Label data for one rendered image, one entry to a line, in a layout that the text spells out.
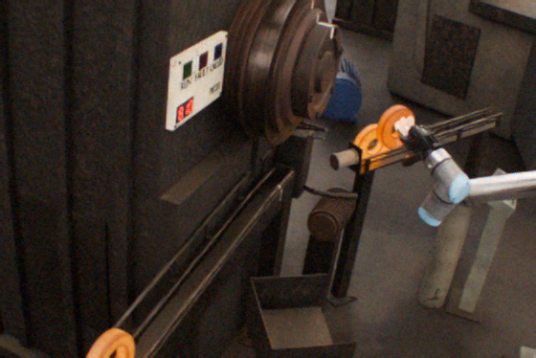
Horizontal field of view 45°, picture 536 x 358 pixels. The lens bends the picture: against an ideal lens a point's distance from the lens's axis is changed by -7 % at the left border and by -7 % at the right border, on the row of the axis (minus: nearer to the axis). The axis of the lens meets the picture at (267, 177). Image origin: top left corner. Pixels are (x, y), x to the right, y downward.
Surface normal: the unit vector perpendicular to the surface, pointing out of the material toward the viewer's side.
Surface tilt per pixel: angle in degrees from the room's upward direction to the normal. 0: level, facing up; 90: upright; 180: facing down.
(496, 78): 90
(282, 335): 5
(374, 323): 0
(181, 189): 0
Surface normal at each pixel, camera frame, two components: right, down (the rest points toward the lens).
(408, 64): -0.60, 0.34
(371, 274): 0.11, -0.86
